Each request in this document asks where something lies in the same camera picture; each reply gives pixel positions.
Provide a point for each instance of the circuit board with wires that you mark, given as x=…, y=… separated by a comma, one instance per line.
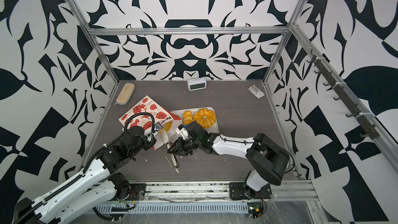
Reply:
x=256, y=210

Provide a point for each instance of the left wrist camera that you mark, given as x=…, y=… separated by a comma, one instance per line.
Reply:
x=158, y=127

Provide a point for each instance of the fake ring bread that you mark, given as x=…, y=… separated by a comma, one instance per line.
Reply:
x=205, y=117

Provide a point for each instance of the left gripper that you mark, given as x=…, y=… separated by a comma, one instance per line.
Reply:
x=149, y=143

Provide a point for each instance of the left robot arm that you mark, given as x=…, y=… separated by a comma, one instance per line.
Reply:
x=98, y=182

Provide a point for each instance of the small white device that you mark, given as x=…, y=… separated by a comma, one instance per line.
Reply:
x=256, y=91

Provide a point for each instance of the wall hook rack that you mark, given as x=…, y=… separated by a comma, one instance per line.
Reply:
x=345, y=94

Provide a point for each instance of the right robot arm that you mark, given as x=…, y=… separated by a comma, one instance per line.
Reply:
x=269, y=161

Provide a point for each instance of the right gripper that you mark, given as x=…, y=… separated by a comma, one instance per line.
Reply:
x=182, y=150

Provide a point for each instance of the fake twisted bread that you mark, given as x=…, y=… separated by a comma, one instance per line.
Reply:
x=187, y=117

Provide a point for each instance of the white plastic tray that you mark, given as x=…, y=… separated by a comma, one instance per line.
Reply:
x=212, y=129

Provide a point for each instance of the beige glasses case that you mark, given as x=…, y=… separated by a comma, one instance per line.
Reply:
x=125, y=94

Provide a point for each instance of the white digital clock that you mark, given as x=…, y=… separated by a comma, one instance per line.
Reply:
x=196, y=84

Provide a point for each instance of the fake plain donut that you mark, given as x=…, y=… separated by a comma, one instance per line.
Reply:
x=167, y=126

